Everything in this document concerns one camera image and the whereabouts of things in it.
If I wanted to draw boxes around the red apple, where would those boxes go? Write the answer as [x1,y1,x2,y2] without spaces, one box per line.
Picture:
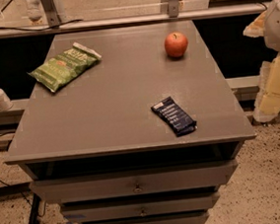
[164,32,188,58]

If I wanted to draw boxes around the top grey drawer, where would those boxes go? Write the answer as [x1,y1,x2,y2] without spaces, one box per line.
[30,160,238,203]

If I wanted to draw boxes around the dark blue rxbar wrapper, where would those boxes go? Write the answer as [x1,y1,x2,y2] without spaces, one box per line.
[151,97,197,137]

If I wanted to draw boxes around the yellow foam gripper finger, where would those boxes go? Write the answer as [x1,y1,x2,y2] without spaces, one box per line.
[253,53,280,123]

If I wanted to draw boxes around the middle grey drawer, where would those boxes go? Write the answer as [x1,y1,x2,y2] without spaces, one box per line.
[60,191,220,223]

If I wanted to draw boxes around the black cable on rail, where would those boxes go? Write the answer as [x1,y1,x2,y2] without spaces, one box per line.
[0,18,84,36]

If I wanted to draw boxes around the black metal stand leg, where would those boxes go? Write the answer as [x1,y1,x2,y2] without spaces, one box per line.
[28,194,40,224]

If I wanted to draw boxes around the grey drawer cabinet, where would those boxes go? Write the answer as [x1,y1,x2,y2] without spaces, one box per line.
[8,21,254,224]

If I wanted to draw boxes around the grey metal window frame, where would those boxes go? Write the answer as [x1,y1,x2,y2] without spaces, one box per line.
[0,0,272,38]

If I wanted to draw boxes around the green jalapeno chip bag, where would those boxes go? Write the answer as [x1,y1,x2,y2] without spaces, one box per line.
[30,42,102,93]

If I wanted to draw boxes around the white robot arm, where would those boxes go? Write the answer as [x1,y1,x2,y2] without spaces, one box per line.
[244,0,280,123]

